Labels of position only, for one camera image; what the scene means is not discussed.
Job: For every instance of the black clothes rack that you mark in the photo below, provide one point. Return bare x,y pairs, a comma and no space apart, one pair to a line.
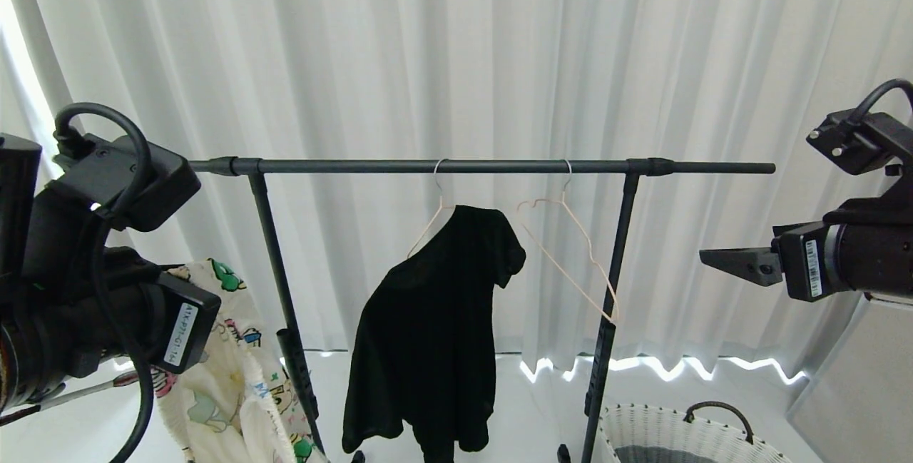
442,166

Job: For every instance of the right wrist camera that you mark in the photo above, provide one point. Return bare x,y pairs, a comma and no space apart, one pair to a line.
863,142

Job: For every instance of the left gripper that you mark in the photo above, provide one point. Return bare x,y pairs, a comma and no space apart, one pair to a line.
178,320

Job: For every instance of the black garment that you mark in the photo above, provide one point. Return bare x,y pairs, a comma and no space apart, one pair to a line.
428,342

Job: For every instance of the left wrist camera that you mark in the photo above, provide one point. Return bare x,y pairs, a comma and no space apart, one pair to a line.
135,185

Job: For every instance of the white curtain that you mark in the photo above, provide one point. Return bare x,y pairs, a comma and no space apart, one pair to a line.
428,42

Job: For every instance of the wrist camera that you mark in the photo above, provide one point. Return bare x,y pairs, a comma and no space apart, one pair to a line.
135,185
863,142

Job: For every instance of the cream printed garment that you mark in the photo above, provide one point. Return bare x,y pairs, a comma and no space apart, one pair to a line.
228,399

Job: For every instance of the white laundry basket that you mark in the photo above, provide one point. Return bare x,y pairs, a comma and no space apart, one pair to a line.
663,431

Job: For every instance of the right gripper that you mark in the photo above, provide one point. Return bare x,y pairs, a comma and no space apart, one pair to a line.
856,256

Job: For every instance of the pink clothes hanger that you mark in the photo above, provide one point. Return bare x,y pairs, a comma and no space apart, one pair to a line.
570,263
428,231

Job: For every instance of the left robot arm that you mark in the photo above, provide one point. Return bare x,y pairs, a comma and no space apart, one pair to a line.
43,320

